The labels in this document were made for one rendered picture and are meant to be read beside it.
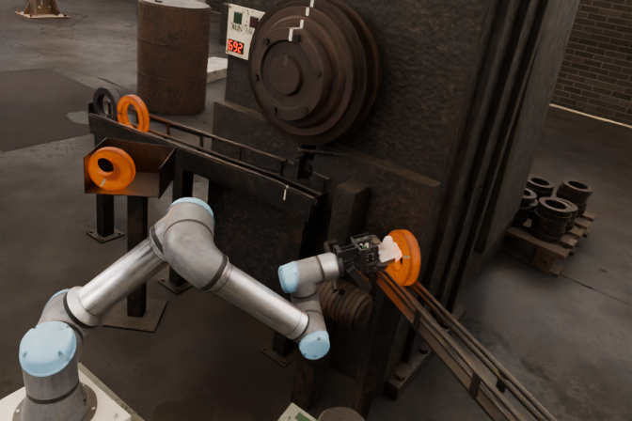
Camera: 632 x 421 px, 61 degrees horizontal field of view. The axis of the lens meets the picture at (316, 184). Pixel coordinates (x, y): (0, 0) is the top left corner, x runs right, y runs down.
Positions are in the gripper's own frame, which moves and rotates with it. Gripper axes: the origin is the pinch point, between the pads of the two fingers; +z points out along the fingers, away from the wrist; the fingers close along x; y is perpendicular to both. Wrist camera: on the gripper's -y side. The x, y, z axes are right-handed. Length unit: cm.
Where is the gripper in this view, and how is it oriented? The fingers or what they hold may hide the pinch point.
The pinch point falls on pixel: (402, 251)
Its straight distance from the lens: 153.6
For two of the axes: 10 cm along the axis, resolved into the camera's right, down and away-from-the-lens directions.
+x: -3.2, -4.4, 8.4
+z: 9.4, -2.3, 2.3
